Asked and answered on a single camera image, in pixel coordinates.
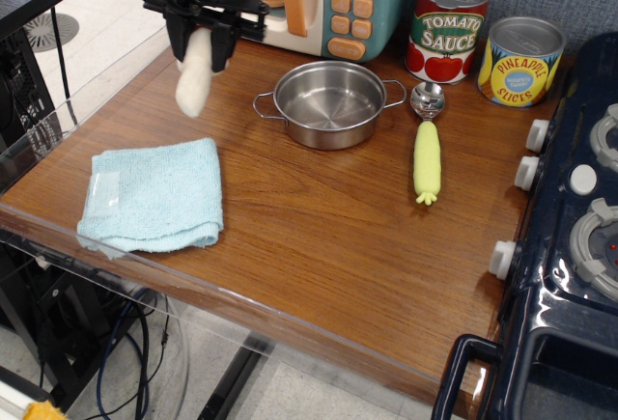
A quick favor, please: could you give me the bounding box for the clear acrylic table guard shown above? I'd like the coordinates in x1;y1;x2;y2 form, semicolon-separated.
1;36;441;391

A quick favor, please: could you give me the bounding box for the white stove knob lower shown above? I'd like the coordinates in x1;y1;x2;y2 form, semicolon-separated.
489;240;517;281

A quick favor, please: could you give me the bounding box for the small steel pot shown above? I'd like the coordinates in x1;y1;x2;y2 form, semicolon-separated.
253;60;407;151

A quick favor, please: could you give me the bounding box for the spoon with green handle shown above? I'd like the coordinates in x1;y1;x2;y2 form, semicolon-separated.
410;82;445;206

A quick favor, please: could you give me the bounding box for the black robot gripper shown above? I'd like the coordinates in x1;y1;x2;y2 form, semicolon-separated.
143;0;269;72

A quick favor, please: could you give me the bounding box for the dark blue toy stove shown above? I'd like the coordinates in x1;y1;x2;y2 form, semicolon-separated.
432;33;617;419

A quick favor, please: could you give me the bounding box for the tomato sauce can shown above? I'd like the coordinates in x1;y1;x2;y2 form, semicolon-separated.
406;0;490;84

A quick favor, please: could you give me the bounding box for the toy microwave oven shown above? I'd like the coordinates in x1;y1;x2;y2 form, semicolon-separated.
264;0;411;63

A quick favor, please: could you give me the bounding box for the plush mushroom toy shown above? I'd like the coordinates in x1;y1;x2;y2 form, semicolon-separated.
175;28;212;118

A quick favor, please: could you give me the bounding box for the black cable under table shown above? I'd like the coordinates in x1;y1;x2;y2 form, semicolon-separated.
86;289;170;420

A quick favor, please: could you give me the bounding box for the blue cable under table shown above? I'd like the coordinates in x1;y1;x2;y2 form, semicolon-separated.
95;294;170;420

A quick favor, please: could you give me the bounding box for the white stove knob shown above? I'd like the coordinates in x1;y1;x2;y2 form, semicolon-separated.
489;240;517;281
514;156;540;191
525;119;549;154

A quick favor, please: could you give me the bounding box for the light blue folded towel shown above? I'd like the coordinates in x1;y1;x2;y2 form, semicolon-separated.
77;138;224;260

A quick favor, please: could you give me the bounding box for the pineapple slices can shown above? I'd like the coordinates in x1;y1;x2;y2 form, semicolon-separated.
477;16;566;108

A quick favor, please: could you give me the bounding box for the white stove knob upper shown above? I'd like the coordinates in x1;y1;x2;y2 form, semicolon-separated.
525;119;549;154

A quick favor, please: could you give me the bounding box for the white stove knob middle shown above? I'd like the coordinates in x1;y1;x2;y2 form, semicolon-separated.
514;156;540;191

